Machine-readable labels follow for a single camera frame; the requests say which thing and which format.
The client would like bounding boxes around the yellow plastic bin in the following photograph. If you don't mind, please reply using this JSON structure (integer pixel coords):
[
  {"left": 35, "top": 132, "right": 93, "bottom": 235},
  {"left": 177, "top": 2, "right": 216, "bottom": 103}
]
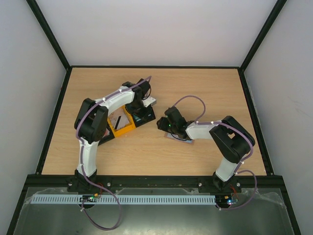
[{"left": 104, "top": 106, "right": 136, "bottom": 138}]

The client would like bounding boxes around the black bin with teal cards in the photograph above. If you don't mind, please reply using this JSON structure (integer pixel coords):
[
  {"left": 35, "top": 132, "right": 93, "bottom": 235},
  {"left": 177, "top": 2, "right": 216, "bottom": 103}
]
[{"left": 131, "top": 105, "right": 156, "bottom": 128}]

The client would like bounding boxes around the black bin with red cards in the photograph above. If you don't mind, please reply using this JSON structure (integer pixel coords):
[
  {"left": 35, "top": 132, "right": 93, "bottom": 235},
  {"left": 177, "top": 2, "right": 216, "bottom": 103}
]
[{"left": 98, "top": 127, "right": 115, "bottom": 145}]

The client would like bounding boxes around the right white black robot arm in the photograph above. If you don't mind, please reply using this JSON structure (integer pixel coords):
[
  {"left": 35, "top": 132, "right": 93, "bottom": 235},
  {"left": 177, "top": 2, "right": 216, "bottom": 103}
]
[{"left": 156, "top": 107, "right": 255, "bottom": 192}]

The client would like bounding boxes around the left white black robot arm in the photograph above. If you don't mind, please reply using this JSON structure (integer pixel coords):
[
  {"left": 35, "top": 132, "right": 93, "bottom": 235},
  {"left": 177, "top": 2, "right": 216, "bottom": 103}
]
[{"left": 74, "top": 76, "right": 156, "bottom": 184}]

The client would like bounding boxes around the white floral card stack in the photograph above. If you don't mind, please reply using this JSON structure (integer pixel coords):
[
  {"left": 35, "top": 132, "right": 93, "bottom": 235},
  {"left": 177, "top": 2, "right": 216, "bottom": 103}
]
[{"left": 109, "top": 108, "right": 130, "bottom": 130}]

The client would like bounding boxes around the black aluminium frame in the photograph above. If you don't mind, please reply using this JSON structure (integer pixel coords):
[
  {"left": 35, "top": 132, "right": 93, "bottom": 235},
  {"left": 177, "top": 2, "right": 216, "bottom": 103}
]
[{"left": 6, "top": 0, "right": 301, "bottom": 235}]

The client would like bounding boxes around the light blue slotted cable duct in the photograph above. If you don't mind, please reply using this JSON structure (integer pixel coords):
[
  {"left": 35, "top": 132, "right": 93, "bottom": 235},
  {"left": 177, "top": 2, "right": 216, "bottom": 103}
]
[{"left": 30, "top": 194, "right": 216, "bottom": 205}]

